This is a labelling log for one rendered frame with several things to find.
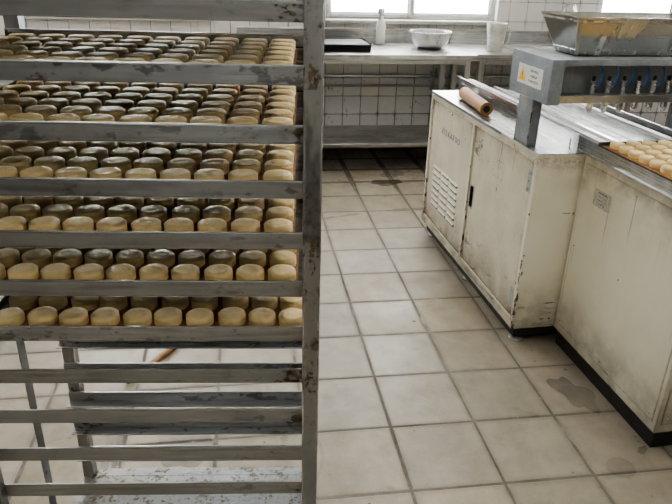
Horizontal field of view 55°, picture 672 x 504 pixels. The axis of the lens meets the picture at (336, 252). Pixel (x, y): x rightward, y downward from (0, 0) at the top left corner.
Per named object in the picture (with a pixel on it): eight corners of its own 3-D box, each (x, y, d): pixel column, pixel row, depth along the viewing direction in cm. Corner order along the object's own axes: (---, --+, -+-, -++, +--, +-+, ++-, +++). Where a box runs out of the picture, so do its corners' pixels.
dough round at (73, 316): (54, 323, 118) (53, 314, 117) (79, 313, 122) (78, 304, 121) (69, 333, 115) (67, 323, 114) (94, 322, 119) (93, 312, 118)
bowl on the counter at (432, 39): (413, 51, 476) (415, 33, 471) (403, 45, 506) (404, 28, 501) (456, 51, 481) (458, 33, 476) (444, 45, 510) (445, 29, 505)
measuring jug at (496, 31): (503, 53, 476) (506, 24, 468) (479, 50, 488) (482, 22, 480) (512, 51, 486) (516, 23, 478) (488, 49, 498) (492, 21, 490)
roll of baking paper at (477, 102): (458, 98, 335) (459, 86, 332) (469, 98, 335) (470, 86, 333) (479, 115, 299) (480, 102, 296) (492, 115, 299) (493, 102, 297)
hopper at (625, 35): (535, 48, 255) (540, 11, 249) (662, 49, 265) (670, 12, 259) (571, 59, 229) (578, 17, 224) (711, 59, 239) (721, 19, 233)
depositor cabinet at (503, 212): (420, 231, 389) (432, 90, 354) (531, 226, 401) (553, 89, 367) (508, 346, 275) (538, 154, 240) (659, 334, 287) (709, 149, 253)
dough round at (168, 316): (149, 321, 120) (148, 311, 119) (173, 312, 123) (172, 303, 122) (163, 332, 116) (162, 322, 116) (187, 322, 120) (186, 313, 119)
